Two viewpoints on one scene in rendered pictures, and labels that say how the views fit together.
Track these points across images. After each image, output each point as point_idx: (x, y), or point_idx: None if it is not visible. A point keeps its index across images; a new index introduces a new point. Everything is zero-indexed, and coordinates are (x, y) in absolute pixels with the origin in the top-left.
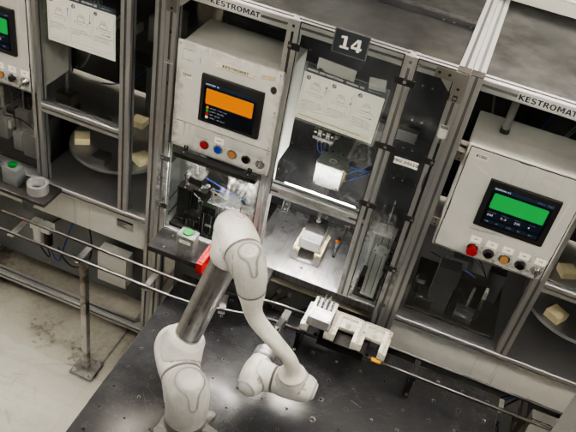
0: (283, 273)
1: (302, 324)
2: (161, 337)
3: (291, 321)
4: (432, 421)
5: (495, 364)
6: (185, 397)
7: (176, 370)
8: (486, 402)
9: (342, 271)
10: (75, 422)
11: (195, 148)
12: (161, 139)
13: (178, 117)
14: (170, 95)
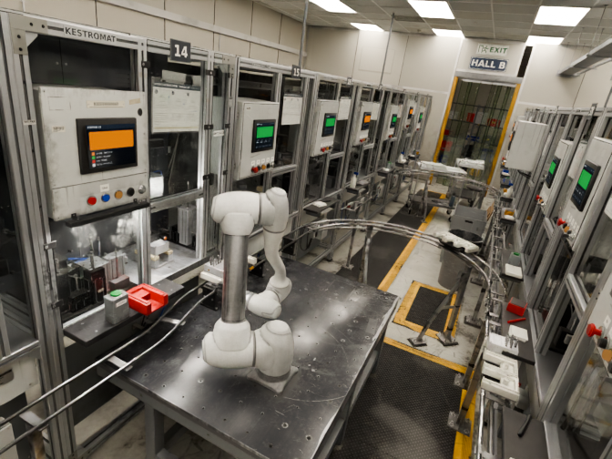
0: (170, 275)
1: (221, 280)
2: (222, 342)
3: (187, 306)
4: None
5: (260, 238)
6: (290, 333)
7: (266, 334)
8: None
9: (180, 253)
10: (262, 452)
11: (84, 210)
12: (40, 225)
13: (58, 186)
14: (40, 165)
